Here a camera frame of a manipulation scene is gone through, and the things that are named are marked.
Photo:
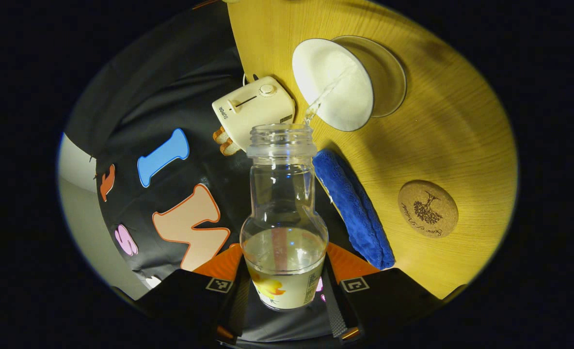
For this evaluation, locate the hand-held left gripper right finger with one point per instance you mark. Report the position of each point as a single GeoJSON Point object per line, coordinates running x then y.
{"type": "Point", "coordinates": [379, 300]}

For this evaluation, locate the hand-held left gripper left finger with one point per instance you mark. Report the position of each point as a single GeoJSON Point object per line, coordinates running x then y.
{"type": "Point", "coordinates": [190, 295]}

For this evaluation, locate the round cork coaster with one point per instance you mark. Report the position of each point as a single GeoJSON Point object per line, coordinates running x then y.
{"type": "Point", "coordinates": [427, 209]}

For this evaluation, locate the clear water bottle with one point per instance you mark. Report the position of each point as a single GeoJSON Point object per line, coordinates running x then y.
{"type": "Point", "coordinates": [283, 203]}

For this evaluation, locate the cream teacup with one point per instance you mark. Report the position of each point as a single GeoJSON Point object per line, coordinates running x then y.
{"type": "Point", "coordinates": [330, 82]}

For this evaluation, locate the blue folded towel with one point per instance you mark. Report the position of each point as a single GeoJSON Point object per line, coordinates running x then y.
{"type": "Point", "coordinates": [355, 208]}

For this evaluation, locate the bread slice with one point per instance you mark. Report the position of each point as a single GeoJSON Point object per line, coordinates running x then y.
{"type": "Point", "coordinates": [229, 148]}
{"type": "Point", "coordinates": [220, 135]}

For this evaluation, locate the white toaster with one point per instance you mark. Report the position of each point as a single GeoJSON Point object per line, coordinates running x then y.
{"type": "Point", "coordinates": [253, 111]}

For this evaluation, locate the black backdrop cloth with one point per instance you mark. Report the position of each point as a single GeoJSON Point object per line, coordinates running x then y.
{"type": "Point", "coordinates": [170, 97]}

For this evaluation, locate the cream saucer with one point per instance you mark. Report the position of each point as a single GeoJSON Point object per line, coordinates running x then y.
{"type": "Point", "coordinates": [391, 82]}

